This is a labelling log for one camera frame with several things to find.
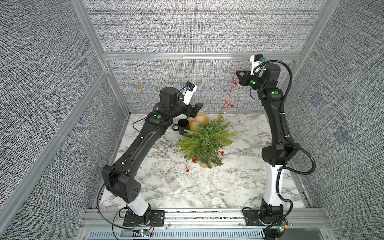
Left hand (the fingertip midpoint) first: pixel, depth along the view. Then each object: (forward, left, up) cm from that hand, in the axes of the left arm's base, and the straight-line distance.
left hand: (198, 97), depth 71 cm
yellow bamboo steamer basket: (+18, -4, -35) cm, 40 cm away
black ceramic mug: (+6, +9, -27) cm, 29 cm away
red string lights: (-19, -11, -20) cm, 30 cm away
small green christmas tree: (-18, -2, -12) cm, 22 cm away
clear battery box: (-28, +14, -39) cm, 50 cm away
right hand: (+15, -22, +7) cm, 28 cm away
